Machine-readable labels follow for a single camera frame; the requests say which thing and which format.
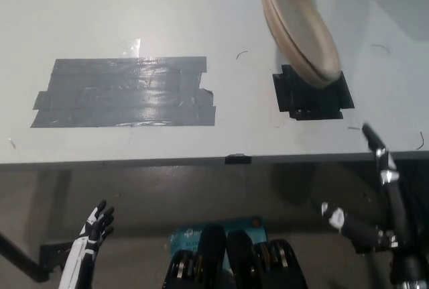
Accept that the clear tape piece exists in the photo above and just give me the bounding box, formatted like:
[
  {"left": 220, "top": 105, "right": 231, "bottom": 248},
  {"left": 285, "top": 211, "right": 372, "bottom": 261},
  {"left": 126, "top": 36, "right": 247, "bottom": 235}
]
[{"left": 119, "top": 37, "right": 142, "bottom": 58}]

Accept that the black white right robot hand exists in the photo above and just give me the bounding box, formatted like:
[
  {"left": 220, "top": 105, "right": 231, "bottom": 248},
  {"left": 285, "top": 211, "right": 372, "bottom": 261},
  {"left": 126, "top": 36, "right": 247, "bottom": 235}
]
[{"left": 320, "top": 123, "right": 429, "bottom": 289}]

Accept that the teal cardboard box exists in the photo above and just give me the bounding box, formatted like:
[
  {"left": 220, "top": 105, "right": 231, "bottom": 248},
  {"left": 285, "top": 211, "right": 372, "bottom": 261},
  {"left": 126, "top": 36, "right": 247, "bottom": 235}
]
[{"left": 169, "top": 215, "right": 269, "bottom": 272}]

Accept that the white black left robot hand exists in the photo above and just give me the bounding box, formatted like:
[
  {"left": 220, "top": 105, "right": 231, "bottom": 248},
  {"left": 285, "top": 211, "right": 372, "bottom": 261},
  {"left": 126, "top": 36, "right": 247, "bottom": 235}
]
[{"left": 58, "top": 200, "right": 115, "bottom": 289}]

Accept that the grey duct tape patch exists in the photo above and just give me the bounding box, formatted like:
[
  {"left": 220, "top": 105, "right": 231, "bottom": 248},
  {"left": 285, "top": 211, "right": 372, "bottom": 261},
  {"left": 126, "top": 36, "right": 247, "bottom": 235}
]
[{"left": 29, "top": 56, "right": 217, "bottom": 129}]

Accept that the black table leg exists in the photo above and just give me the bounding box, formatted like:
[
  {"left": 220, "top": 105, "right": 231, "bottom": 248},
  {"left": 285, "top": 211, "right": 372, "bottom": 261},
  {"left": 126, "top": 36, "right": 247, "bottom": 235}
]
[{"left": 0, "top": 231, "right": 51, "bottom": 283}]

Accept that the beige paper plate stack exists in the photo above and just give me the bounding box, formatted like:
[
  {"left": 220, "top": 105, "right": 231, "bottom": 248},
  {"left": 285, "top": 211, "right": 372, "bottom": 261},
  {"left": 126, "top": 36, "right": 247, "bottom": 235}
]
[{"left": 257, "top": 0, "right": 342, "bottom": 89}]

